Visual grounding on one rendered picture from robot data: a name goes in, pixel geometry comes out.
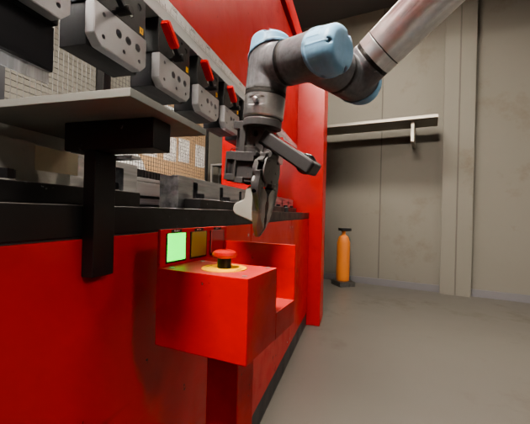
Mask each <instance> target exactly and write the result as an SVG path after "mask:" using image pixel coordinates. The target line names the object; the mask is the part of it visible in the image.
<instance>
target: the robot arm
mask: <svg viewBox="0 0 530 424"><path fill-rule="evenodd" d="M464 1H465V0H399V1H398V2H397V3H396V4H395V5H394V6H393V7H392V8H391V10H390V11H389V12H388V13H387V14H386V15H385V16H384V17H383V18H382V19H381V20H380V21H379V22H378V23H377V24H376V25H375V26H374V27H373V28H372V29H371V30H370V31H369V32H368V34H367V35H366V36H365V37H364V38H363V39H362V40H361V41H360V43H359V44H358V45H357V46H356V47H355V48H354V49H353V46H352V39H351V36H350V35H348V33H347V29H346V28H345V27H344V26H343V25H342V24H339V23H331V24H326V25H319V26H315V27H314V28H311V29H309V30H308V31H305V32H303V33H301V34H297V35H294V36H292V37H288V36H287V35H286V34H285V33H284V32H282V31H280V30H276V29H270V30H265V29H263V30H260V31H258V32H256V33H255V34H254V35H253V36H252V41H251V46H250V51H249V53H248V57H247V61H248V68H247V76H246V93H245V102H244V110H243V117H244V120H243V121H234V127H233V129H235V130H237V138H236V147H233V148H231V150H230V151H227V152H226V154H225V170H224V179H226V181H230V182H233V183H244V184H246V185H251V186H249V187H248V188H247V189H246V192H245V198H244V199H243V200H242V201H240V202H237V203H235V204H234V208H233V210H234V213H235V214H236V215H239V216H240V217H243V218H245V219H247V220H250V221H251V222H252V227H253V231H254V235H255V237H260V236H261V235H262V233H263V232H264V231H265V229H266V227H267V225H268V222H269V220H270V217H271V214H272V212H273V208H274V205H275V202H276V198H277V195H278V180H279V174H280V165H279V161H278V159H279V156H281V157H282V158H283V159H285V160H286V161H287V162H289V163H291V164H292V165H294V166H295V167H296V169H297V170H298V172H300V173H302V174H305V175H308V174H309V175H311V176H315V175H316V174H317V173H318V172H319V171H320V169H321V164H320V163H319V162H317V161H316V159H315V157H314V156H312V155H311V154H309V153H303V152H302V151H300V150H298V149H297V148H295V147H294V146H292V145H290V144H289V143H288V142H287V141H285V140H283V139H282V138H280V137H279V136H277V135H275V134H274V133H278V132H280V131H281V127H282V122H283V121H284V107H285V98H286V90H287V87H288V86H294V85H298V84H302V83H306V82H309V83H312V84H313V85H315V86H317V87H319V88H321V89H323V90H325V91H327V92H329V93H332V94H334V95H335V96H337V97H339V98H340V99H341V100H343V101H345V102H347V103H352V104H356V105H365V104H367V103H370V102H371V101H373V100H374V99H375V98H376V97H377V96H378V93H379V90H380V89H381V86H382V78H383V77H384V76H385V75H386V74H387V73H388V72H389V71H391V70H392V69H393V68H394V67H395V66H396V65H397V64H398V63H399V62H400V61H401V60H402V59H403V58H405V57H406V56H407V55H408V54H409V53H410V52H411V51H412V50H413V49H414V48H415V47H416V46H417V45H419V44H420V43H421V42H422V41H423V40H424V39H425V38H426V37H427V36H428V35H429V34H430V33H431V32H432V31H433V30H434V29H435V28H436V27H437V26H438V25H439V24H440V23H441V22H442V21H443V20H444V19H446V18H447V17H448V16H449V15H450V14H451V13H452V12H453V11H454V10H455V9H456V8H457V7H458V6H459V5H461V4H462V3H463V2H464ZM234 148H235V149H234ZM232 149H234V150H236V151H234V150H233V151H232ZM227 162H228V163H227ZM264 187H265V188H264Z"/></svg>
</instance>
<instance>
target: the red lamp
mask: <svg viewBox="0 0 530 424"><path fill-rule="evenodd" d="M223 246H224V230H217V231H211V253H212V252H213V251H215V250H218V249H223Z"/></svg>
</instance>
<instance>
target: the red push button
mask: <svg viewBox="0 0 530 424"><path fill-rule="evenodd" d="M212 256H213V257H214V258H218V260H217V268H222V269H227V268H231V259H232V258H235V257H236V256H237V253H236V252H235V251H234V250H231V249H218V250H215V251H213V252H212Z"/></svg>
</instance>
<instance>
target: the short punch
mask: <svg viewBox="0 0 530 424"><path fill-rule="evenodd" d="M53 53H54V28H52V27H51V26H49V25H48V24H46V23H44V22H43V21H41V20H39V19H38V18H36V17H35V16H33V15H32V14H30V13H28V12H26V11H25V10H23V9H22V8H20V7H18V6H17V5H15V4H13V3H11V2H10V1H9V0H0V65H2V66H5V67H7V68H9V69H11V70H14V71H16V72H19V73H21V74H24V75H25V76H28V77H31V78H33V79H35V80H37V81H40V82H43V83H45V84H47V85H48V84H49V73H51V72H53Z"/></svg>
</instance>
